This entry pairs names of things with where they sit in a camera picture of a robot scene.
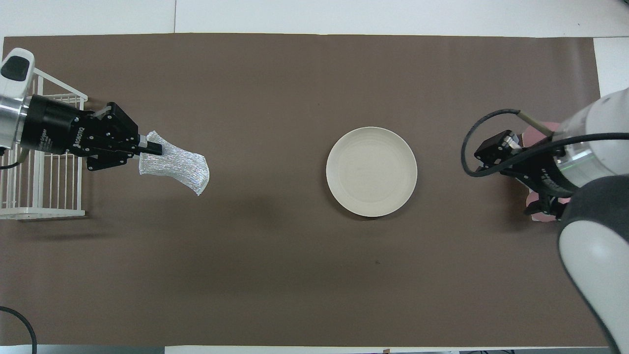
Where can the silver mesh sponge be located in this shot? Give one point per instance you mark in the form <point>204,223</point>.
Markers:
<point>182,164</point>

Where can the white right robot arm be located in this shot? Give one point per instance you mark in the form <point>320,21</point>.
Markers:
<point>599,128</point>

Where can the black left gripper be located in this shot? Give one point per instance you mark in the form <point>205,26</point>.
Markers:
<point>54,128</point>

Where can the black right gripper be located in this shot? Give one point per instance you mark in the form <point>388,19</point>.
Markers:
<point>543,177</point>

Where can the cream round plate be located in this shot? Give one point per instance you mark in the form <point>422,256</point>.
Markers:
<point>371,172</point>

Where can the brown table mat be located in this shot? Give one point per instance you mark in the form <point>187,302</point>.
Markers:
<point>295,73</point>

